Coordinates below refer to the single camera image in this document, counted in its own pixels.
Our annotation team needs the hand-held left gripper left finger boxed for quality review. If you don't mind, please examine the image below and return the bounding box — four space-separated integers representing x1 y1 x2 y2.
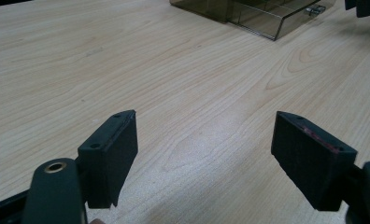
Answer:
77 109 139 210

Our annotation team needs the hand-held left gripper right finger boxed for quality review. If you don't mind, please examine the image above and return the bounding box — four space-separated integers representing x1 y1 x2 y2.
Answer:
270 110 359 212

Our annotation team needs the smoky clear acrylic drawer box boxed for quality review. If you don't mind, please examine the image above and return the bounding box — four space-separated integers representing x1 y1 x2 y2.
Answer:
169 0 337 42

